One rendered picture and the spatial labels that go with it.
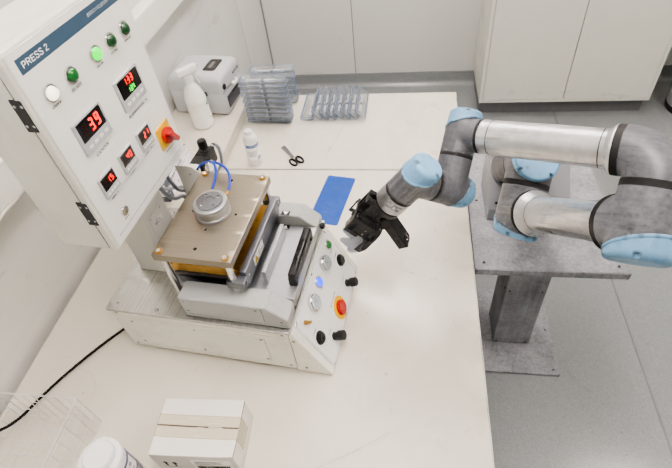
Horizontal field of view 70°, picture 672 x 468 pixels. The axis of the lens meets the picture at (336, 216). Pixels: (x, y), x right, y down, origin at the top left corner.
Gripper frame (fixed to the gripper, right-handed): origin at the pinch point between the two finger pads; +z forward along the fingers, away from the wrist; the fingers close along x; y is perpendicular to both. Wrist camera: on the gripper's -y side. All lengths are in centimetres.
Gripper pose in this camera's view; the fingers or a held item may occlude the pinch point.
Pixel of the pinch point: (352, 249)
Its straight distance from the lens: 127.2
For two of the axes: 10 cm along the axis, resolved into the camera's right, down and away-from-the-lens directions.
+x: -2.0, 7.1, -6.8
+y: -8.5, -4.7, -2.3
